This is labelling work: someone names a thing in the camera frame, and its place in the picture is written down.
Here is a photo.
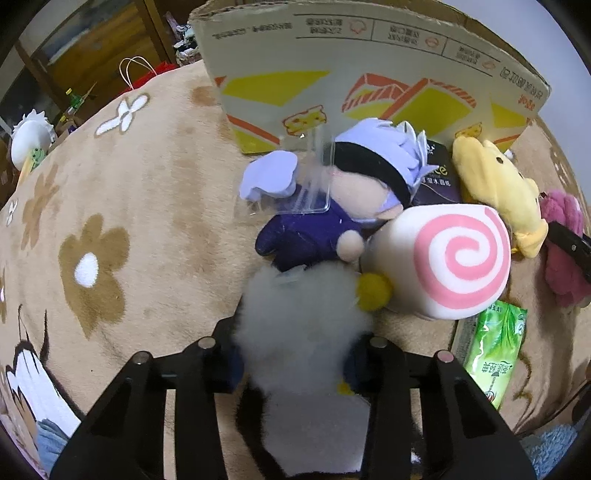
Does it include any dark Face tissue pack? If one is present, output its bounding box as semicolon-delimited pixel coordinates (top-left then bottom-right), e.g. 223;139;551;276
412;140;462;206

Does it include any green glass bottle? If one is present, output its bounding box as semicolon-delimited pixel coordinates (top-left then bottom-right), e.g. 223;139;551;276
58;88;91;125

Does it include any white round plush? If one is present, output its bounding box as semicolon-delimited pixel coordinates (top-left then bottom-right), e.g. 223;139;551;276
11;109;57;171

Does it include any yellow dog plush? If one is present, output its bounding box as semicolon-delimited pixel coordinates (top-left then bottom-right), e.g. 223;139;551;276
452;136;549;258

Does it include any wooden wardrobe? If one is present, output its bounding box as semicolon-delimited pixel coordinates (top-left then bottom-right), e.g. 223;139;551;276
1;1;197;124

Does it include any red paper gift bag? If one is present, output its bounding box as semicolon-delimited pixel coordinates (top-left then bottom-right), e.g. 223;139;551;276
118;55;178;93

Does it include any green tissue pack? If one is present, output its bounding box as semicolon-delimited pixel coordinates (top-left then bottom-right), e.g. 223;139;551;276
451;300;528;409

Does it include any pink plush toy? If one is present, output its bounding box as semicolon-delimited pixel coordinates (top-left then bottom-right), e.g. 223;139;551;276
540;190;590;308

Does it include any blue chibi doll plush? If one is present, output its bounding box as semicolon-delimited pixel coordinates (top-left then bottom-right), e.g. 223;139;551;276
238;118;436;271

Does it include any printed cardboard box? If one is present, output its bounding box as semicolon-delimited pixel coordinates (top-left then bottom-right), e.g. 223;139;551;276
189;1;551;154

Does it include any pink swirl roll plush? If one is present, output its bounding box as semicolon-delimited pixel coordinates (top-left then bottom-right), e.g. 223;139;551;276
360;204;511;320

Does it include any white fluffy penguin plush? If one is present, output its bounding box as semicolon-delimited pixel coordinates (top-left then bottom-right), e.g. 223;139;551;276
233;261;393;479

